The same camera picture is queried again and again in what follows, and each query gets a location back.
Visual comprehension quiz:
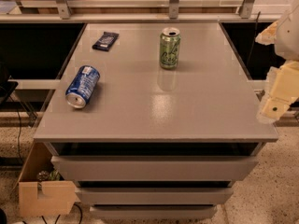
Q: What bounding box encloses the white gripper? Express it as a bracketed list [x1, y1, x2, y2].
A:
[255, 0, 299, 124]

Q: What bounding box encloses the green soda can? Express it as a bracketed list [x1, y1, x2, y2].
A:
[159, 27, 181, 69]

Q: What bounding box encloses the blue pepsi can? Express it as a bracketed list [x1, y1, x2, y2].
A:
[65, 65, 100, 109]

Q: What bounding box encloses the grey drawer cabinet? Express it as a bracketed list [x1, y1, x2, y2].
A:
[35, 23, 278, 218]

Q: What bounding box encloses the dark blue snack packet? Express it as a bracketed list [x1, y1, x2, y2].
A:
[93, 32, 119, 51]

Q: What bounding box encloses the cardboard box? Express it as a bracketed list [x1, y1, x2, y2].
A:
[18, 143, 77, 217]

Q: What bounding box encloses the metal shelf frame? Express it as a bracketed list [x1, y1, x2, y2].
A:
[0, 0, 293, 23]

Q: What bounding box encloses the black cable on floor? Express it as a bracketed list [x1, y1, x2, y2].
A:
[8, 94, 26, 165]

